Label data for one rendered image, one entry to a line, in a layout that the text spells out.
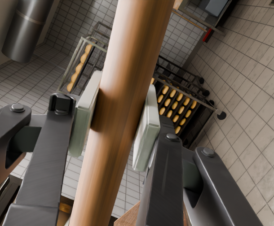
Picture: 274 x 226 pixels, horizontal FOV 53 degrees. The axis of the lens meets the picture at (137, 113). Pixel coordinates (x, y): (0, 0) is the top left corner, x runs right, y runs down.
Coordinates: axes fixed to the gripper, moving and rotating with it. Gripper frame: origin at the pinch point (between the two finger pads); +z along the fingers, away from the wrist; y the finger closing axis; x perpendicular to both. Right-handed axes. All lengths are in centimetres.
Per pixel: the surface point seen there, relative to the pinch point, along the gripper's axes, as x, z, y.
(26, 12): -40, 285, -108
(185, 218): -113, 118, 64
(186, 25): -22, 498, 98
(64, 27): -81, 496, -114
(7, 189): -140, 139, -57
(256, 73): -36, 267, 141
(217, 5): 22, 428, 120
